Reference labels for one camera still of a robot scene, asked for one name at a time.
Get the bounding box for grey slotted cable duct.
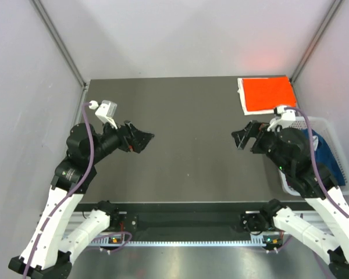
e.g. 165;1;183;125
46;234;283;247

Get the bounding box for blue t shirt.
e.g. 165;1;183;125
312;129;346;186

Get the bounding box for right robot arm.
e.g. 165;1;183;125
232;120;349;278

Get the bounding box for folded orange t shirt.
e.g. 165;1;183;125
241;77;297;112

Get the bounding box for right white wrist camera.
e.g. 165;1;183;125
267;105;296;131

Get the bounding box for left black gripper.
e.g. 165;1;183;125
87;116;154;164

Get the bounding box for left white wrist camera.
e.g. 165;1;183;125
88;100;117;129

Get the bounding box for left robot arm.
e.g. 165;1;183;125
8;121;154;278

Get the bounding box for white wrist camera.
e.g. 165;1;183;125
88;100;117;129
267;105;296;131

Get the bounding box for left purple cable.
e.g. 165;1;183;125
22;101;97;279

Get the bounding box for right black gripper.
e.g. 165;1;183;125
231;119;290;173

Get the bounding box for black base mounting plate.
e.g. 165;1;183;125
87;210;291;234

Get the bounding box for white plastic basket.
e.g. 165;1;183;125
279;116;349;196

